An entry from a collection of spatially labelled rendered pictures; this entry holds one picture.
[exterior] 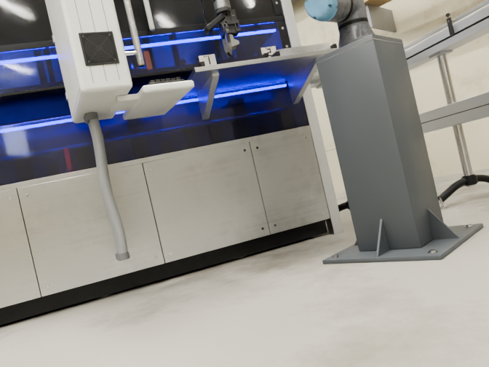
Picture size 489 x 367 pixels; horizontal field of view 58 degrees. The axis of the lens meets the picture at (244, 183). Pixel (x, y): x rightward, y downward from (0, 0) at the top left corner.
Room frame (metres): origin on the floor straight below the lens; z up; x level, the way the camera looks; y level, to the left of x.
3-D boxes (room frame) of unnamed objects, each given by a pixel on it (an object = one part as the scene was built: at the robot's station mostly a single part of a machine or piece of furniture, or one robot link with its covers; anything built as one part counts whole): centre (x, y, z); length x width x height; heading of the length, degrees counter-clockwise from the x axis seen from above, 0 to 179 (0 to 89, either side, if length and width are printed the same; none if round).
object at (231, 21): (2.06, -0.09, 1.12); 0.09 x 0.08 x 0.12; 108
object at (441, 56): (2.46, -1.24, 0.46); 0.09 x 0.09 x 0.77; 18
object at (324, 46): (2.12, -0.34, 0.90); 0.34 x 0.26 x 0.04; 17
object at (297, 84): (2.18, -0.41, 0.80); 0.34 x 0.03 x 0.13; 18
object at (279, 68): (2.11, -0.17, 0.87); 0.70 x 0.48 x 0.02; 108
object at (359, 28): (1.72, -0.55, 0.84); 0.15 x 0.15 x 0.10
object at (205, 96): (2.03, 0.07, 0.80); 0.34 x 0.03 x 0.13; 18
